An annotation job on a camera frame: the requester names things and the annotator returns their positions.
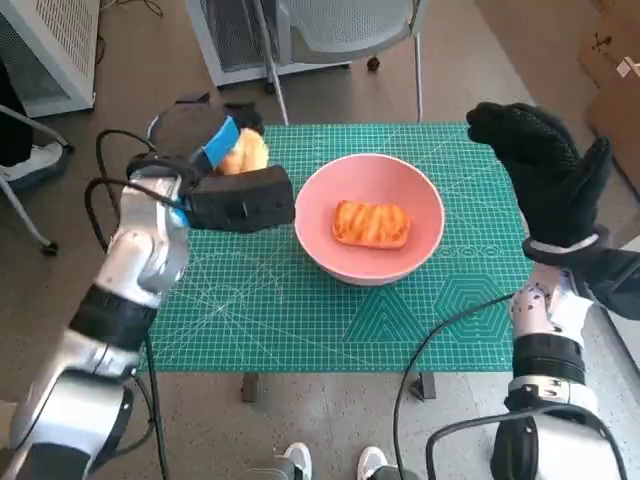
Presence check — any grey mesh seat chair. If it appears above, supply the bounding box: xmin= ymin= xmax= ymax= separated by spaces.
xmin=249 ymin=0 xmax=426 ymax=126

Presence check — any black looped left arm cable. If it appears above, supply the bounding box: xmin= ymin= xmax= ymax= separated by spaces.
xmin=83 ymin=177 xmax=181 ymax=256
xmin=94 ymin=129 xmax=161 ymax=174

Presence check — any striped rectangular toy bread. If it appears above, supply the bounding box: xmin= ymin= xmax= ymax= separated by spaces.
xmin=332 ymin=199 xmax=412 ymax=250

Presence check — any black looped right arm cable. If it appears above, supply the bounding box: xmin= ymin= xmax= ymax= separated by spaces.
xmin=424 ymin=403 xmax=629 ymax=480

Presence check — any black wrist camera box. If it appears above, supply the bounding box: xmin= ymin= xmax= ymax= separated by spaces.
xmin=569 ymin=244 xmax=640 ymax=326
xmin=180 ymin=165 xmax=297 ymax=234

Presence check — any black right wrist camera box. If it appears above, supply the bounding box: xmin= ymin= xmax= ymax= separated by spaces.
xmin=569 ymin=244 xmax=640 ymax=326

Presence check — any green cutting mat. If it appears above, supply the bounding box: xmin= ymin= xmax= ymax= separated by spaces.
xmin=144 ymin=123 xmax=534 ymax=374

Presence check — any white sneaker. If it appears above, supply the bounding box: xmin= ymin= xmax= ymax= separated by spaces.
xmin=358 ymin=446 xmax=389 ymax=480
xmin=283 ymin=442 xmax=314 ymax=480

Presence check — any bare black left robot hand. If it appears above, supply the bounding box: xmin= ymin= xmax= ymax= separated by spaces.
xmin=152 ymin=92 xmax=266 ymax=175

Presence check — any long black robot cable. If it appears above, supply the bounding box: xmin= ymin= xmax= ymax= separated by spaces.
xmin=392 ymin=293 xmax=514 ymax=480

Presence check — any person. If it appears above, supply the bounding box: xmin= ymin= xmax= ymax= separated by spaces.
xmin=0 ymin=64 xmax=65 ymax=184

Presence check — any pink bowl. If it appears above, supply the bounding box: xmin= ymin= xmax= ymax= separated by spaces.
xmin=293 ymin=153 xmax=446 ymax=287

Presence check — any grey metal tube chair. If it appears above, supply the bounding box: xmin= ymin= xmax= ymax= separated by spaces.
xmin=0 ymin=104 xmax=76 ymax=257

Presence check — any round toy bread bun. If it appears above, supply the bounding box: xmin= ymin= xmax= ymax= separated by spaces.
xmin=215 ymin=128 xmax=271 ymax=176

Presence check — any small table with dark legs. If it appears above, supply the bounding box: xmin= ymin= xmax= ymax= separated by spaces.
xmin=142 ymin=124 xmax=535 ymax=404

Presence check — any white perforated metal cabinet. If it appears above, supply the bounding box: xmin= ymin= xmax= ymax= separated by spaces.
xmin=0 ymin=0 xmax=100 ymax=119
xmin=184 ymin=0 xmax=351 ymax=90

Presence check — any black hanging left arm cable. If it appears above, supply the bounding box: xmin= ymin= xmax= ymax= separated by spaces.
xmin=142 ymin=337 xmax=171 ymax=480

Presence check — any cardboard box with black mark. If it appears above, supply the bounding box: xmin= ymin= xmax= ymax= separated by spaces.
xmin=574 ymin=0 xmax=640 ymax=91

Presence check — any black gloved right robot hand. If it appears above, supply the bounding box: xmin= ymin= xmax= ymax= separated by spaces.
xmin=465 ymin=101 xmax=612 ymax=250

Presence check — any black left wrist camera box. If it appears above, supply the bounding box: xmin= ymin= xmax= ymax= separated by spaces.
xmin=180 ymin=165 xmax=297 ymax=234

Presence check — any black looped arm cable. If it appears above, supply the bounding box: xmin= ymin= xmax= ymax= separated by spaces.
xmin=424 ymin=403 xmax=629 ymax=480
xmin=94 ymin=129 xmax=161 ymax=174
xmin=83 ymin=177 xmax=181 ymax=256

